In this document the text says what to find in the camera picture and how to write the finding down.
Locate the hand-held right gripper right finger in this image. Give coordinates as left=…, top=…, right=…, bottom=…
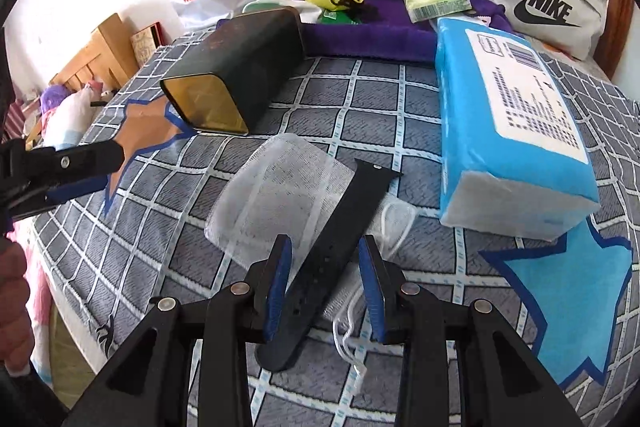
left=357, top=234, right=586, bottom=427

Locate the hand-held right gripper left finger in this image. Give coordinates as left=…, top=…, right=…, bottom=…
left=62, top=234, right=293, bottom=427

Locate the green snack packet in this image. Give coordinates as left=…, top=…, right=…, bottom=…
left=320, top=9, right=361, bottom=25

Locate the dark green tin box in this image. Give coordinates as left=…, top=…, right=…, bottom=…
left=160, top=6, right=306, bottom=136

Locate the plush toy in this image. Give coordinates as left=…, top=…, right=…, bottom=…
left=40, top=79, right=108, bottom=148

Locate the framed sign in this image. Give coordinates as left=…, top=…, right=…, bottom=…
left=131, top=22, right=163, bottom=64

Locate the grey checked bedsheet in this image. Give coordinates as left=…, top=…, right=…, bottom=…
left=30, top=24, right=640, bottom=427

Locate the blue tissue pack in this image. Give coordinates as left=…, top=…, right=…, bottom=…
left=434, top=17, right=601, bottom=240

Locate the purple towel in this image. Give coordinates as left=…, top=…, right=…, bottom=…
left=267, top=0, right=511, bottom=64

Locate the cardboard box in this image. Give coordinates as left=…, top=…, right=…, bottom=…
left=97, top=13, right=141, bottom=78

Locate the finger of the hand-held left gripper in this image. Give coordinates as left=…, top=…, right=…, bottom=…
left=9, top=176, right=109, bottom=222
left=20, top=140, right=127, bottom=190

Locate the brown wooden trim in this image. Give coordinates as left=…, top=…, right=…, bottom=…
left=594, top=0, right=636, bottom=80

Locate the small green tissue pack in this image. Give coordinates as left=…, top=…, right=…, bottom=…
left=402, top=0, right=473, bottom=24

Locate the light wooden headboard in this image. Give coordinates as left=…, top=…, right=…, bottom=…
left=50, top=44, right=123, bottom=108

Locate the black watch strap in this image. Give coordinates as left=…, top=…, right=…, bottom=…
left=255, top=158, right=403, bottom=372

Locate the white mesh drawstring pouch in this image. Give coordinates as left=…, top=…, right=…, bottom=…
left=205, top=133, right=418, bottom=378

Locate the person's left hand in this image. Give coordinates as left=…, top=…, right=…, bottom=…
left=0, top=244, right=34, bottom=375

